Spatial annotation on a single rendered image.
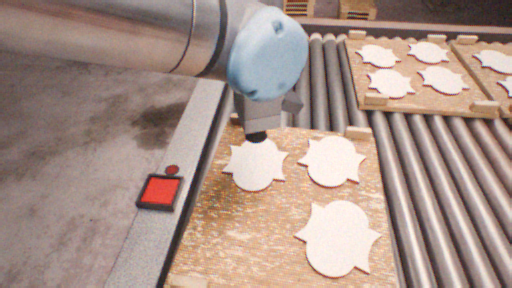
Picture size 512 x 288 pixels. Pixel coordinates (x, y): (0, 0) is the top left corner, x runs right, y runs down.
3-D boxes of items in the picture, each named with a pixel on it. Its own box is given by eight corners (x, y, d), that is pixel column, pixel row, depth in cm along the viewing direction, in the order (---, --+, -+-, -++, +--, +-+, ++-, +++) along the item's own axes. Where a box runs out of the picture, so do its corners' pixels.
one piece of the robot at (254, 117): (320, 49, 43) (307, 134, 54) (297, 25, 49) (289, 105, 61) (238, 61, 41) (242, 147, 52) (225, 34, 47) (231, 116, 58)
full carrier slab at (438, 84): (357, 109, 80) (361, 95, 77) (343, 41, 109) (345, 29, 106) (496, 119, 77) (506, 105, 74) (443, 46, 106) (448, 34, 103)
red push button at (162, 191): (142, 205, 59) (140, 200, 58) (152, 181, 63) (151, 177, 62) (171, 208, 58) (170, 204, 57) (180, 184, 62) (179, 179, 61)
